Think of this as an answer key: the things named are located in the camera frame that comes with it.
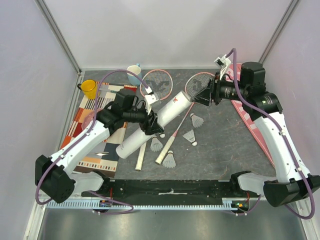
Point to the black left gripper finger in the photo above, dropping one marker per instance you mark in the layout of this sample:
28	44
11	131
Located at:
152	120
151	130

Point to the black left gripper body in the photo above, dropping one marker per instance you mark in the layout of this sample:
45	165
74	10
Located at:
140	116

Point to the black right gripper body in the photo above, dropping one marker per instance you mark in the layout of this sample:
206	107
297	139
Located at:
213	90

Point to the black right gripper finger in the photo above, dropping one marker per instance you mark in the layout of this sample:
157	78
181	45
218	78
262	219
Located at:
206	91
203	101

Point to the white shuttlecock black band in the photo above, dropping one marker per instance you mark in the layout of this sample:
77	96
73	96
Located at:
155	145

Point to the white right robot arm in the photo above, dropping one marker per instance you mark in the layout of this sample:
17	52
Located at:
293	181

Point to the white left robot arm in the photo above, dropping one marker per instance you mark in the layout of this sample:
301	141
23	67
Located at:
53	175

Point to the pink badminton racket left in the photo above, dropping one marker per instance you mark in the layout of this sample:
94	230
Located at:
160	85

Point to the white shuttlecock bottom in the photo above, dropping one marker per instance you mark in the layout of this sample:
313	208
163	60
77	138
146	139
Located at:
169	160

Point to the light blue mug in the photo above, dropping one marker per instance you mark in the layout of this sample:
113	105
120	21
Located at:
134	70

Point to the pink dotted plate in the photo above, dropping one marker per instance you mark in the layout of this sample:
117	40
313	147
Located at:
88	121

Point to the metal spoon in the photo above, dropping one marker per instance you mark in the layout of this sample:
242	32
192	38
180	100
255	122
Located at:
98	154

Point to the yellow enamel mug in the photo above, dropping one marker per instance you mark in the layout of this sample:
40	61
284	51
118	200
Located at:
90	88

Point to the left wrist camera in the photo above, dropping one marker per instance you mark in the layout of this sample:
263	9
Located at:
151	99

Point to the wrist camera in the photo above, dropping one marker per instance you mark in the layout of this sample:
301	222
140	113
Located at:
151	99
223	62

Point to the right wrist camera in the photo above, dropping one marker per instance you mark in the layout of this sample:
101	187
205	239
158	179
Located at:
223	62

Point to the white slotted cable duct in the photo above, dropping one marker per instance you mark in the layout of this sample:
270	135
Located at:
98	204

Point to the aluminium frame post right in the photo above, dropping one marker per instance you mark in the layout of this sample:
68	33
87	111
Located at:
289	11

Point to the aluminium frame post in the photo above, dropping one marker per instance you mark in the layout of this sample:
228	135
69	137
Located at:
43	7
289	11

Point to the aluminium frame post left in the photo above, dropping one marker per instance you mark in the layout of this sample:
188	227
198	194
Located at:
43	7

